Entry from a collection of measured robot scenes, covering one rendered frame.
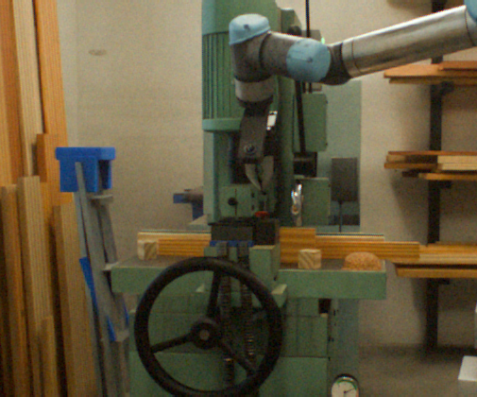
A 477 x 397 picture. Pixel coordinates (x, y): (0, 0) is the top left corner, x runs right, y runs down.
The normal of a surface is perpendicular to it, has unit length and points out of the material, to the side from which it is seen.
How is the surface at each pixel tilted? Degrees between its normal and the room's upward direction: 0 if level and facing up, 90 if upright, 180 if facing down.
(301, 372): 90
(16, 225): 87
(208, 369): 90
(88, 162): 90
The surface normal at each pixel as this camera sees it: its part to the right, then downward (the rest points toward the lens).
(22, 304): 1.00, -0.04
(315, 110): -0.09, 0.07
